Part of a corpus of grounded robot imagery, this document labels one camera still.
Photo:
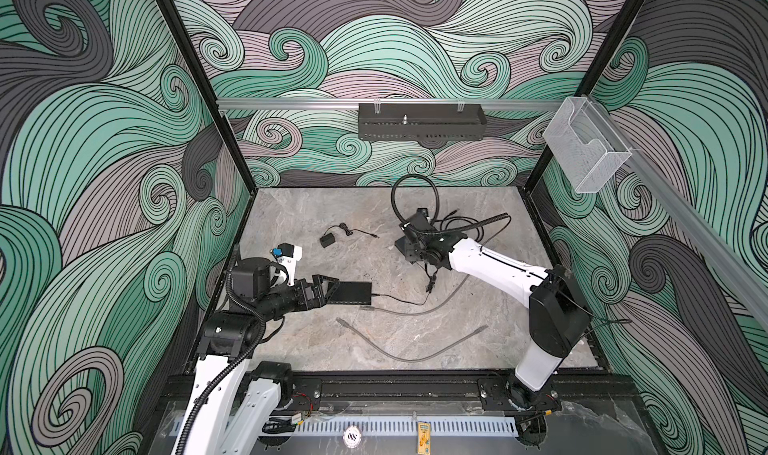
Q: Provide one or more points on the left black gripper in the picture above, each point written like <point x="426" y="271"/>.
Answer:
<point x="319" y="299"/>

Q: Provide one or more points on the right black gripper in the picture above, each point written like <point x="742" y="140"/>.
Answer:
<point x="407" y="249"/>

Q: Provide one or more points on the black network switch box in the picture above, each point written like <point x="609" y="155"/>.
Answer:
<point x="358" y="293"/>

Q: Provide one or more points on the dark grey box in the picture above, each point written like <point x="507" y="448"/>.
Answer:
<point x="417" y="223"/>

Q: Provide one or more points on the black power adapter with cable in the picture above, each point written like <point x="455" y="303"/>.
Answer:
<point x="431" y="277"/>

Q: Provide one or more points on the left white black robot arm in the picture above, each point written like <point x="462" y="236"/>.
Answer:
<point x="232" y="406"/>

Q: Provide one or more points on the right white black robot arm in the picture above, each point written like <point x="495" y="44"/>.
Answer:
<point x="558" y="313"/>

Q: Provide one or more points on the round white sticker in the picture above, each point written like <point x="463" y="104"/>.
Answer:
<point x="352" y="437"/>

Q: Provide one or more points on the yellow label tag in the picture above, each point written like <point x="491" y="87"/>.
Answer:
<point x="423" y="438"/>

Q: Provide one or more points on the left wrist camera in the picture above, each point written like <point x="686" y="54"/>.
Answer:
<point x="288" y="256"/>

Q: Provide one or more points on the black perforated wall tray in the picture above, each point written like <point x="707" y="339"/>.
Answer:
<point x="422" y="122"/>

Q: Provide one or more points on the white slotted cable duct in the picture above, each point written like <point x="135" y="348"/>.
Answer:
<point x="449" y="426"/>

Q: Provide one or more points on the clear acrylic wall holder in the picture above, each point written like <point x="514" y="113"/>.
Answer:
<point x="586" y="143"/>

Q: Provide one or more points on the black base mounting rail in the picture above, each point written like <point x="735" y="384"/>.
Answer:
<point x="491" y="390"/>

